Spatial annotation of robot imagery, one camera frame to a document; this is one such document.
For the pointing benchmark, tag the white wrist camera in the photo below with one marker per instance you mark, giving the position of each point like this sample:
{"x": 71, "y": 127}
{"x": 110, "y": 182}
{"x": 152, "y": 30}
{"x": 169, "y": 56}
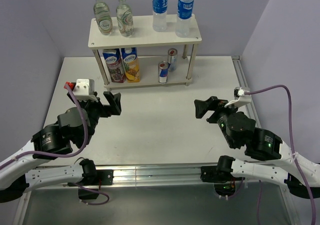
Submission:
{"x": 83, "y": 89}
{"x": 241, "y": 98}

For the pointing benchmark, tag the silver blue energy drink can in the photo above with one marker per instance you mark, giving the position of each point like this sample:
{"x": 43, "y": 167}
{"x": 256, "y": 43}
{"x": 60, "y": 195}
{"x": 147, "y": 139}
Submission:
{"x": 172, "y": 59}

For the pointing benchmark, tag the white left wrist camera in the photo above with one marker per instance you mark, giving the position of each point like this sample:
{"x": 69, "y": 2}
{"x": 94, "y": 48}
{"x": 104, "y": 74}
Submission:
{"x": 83, "y": 89}

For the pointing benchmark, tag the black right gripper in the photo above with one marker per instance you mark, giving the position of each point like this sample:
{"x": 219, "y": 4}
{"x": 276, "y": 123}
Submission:
{"x": 211, "y": 103}

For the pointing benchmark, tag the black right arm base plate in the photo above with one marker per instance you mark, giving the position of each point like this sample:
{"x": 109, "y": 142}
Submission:
{"x": 210, "y": 174}

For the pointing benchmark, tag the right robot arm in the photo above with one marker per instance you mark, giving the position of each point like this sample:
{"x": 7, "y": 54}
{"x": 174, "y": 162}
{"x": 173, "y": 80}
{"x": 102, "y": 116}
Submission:
{"x": 277, "y": 163}

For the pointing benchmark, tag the water bottle blue label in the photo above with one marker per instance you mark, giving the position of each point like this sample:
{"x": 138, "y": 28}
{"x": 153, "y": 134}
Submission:
{"x": 184, "y": 14}
{"x": 159, "y": 8}

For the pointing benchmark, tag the aluminium mounting rail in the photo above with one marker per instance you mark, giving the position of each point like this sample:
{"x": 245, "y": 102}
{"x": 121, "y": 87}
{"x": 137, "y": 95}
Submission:
{"x": 123, "y": 176}

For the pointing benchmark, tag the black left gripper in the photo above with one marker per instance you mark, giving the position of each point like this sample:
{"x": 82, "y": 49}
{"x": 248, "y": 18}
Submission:
{"x": 114, "y": 101}

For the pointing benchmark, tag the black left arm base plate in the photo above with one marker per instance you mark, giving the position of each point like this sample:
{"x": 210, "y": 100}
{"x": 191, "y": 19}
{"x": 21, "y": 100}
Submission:
{"x": 101, "y": 177}

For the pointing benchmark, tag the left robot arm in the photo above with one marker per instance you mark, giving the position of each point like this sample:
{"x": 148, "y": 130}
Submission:
{"x": 65, "y": 138}

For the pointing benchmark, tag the purple grape juice carton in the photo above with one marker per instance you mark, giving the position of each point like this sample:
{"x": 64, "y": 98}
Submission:
{"x": 114, "y": 65}

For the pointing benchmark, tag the glass soda bottle green cap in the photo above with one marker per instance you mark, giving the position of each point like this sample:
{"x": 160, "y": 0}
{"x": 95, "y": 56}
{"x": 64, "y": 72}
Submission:
{"x": 103, "y": 17}

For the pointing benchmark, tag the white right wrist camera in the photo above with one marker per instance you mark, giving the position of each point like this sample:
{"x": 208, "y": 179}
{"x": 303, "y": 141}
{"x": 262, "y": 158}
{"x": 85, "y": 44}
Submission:
{"x": 241, "y": 98}

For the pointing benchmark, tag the white two-tier shelf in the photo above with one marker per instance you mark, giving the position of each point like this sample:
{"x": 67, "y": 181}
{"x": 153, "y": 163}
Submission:
{"x": 144, "y": 37}

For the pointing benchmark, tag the yellow pineapple juice carton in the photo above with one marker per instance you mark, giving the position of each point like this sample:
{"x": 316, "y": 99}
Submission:
{"x": 131, "y": 64}

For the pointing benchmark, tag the aluminium side rail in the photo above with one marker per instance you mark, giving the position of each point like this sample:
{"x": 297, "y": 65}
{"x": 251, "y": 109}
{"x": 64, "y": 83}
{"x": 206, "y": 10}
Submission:
{"x": 250, "y": 108}

